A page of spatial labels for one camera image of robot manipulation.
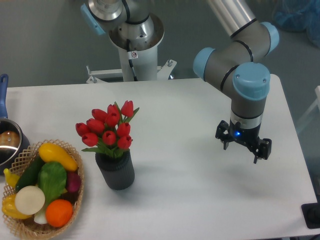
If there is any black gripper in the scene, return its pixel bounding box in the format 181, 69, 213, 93
215, 120, 272, 164

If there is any red tulip bouquet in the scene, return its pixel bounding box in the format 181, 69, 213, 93
75, 100, 139, 161

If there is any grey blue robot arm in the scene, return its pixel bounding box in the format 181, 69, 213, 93
80, 0, 279, 160

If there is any dark grey ribbed vase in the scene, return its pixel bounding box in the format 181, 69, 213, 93
95, 151, 135, 191

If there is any black device at table edge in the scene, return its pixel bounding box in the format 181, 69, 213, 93
301, 203, 320, 229

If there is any blue plastic bag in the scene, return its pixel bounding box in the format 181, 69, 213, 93
272, 0, 320, 48

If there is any purple red onion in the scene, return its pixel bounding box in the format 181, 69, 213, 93
65, 171, 82, 193

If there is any yellow squash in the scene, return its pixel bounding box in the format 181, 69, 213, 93
38, 142, 78, 172

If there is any green lettuce leaf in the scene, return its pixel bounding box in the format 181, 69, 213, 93
37, 161, 67, 207

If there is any woven wicker basket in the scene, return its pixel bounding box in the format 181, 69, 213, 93
3, 139, 84, 240

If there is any orange fruit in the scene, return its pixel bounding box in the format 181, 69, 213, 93
45, 199, 73, 228

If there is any white leek stalk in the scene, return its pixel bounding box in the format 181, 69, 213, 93
33, 207, 48, 225

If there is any dark green cucumber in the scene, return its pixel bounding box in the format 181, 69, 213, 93
15, 155, 45, 193

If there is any white round radish slice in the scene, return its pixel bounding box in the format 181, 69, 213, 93
14, 185, 45, 215

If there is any yellow banana tip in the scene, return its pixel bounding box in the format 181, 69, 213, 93
3, 168, 20, 189

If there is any yellow bell pepper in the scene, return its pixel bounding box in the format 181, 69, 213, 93
2, 194, 32, 220

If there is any blue handled saucepan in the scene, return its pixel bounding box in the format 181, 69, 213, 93
0, 73, 30, 176

